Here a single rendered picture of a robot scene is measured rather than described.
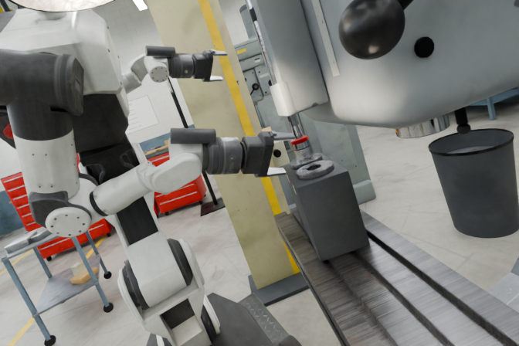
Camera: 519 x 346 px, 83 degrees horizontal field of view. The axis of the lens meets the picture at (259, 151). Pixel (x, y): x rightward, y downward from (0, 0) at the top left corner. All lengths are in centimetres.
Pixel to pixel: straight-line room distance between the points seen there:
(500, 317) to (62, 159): 75
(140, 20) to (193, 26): 779
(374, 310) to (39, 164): 64
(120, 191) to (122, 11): 939
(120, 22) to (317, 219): 950
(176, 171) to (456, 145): 229
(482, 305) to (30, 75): 77
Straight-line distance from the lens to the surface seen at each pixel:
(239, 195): 207
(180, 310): 104
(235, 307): 139
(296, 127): 77
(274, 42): 25
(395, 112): 21
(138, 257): 87
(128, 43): 975
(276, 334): 146
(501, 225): 248
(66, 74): 57
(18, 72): 59
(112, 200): 70
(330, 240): 71
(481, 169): 226
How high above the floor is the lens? 137
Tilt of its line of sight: 10 degrees down
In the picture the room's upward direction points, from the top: 19 degrees counter-clockwise
